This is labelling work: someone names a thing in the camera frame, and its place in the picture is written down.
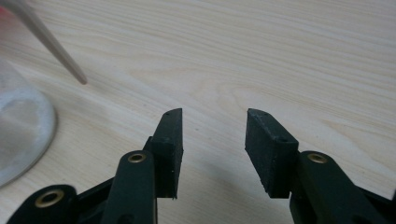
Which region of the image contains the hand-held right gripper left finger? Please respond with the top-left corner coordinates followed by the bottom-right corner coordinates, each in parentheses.
top-left (143, 107), bottom-right (185, 200)

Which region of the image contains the clear plastic cup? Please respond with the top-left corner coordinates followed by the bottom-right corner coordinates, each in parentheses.
top-left (0, 59), bottom-right (59, 189)

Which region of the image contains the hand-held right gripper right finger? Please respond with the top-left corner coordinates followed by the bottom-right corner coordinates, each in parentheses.
top-left (245, 107), bottom-right (300, 200)

